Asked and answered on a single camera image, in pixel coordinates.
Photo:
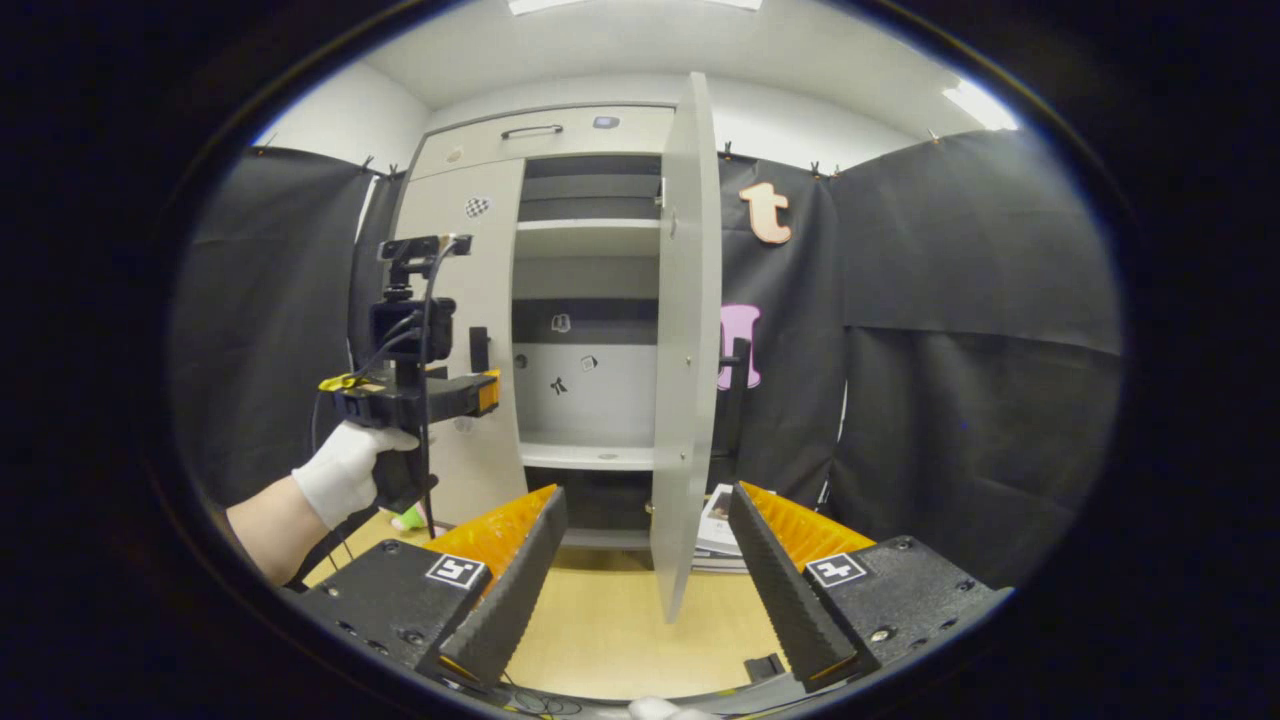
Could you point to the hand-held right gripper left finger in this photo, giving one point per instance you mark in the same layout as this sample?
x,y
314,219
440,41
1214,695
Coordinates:
x,y
510,600

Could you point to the grey double-door shoe cabinet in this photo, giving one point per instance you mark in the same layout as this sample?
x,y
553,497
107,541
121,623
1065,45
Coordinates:
x,y
590,400

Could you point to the black backdrop cloth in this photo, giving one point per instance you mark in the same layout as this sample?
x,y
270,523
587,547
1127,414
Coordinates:
x,y
950,400

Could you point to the stack of booklets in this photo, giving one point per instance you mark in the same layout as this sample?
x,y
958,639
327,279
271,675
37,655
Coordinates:
x,y
718,522

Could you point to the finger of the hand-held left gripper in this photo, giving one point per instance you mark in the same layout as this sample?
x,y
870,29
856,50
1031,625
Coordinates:
x,y
488,393

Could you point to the ceiling light panel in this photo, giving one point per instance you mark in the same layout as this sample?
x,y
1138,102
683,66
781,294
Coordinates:
x,y
640,4
980,105

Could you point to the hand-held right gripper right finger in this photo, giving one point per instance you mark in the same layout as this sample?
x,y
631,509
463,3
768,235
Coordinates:
x,y
785,600

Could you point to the grey cabinet drawer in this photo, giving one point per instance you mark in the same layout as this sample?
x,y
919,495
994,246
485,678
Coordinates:
x,y
600,145

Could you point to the grey shoe cabinet door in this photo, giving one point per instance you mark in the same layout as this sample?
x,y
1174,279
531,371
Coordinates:
x,y
685,350
490,280

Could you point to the pink starfish plush toy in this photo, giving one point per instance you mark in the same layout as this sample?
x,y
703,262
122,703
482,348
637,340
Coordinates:
x,y
410,519

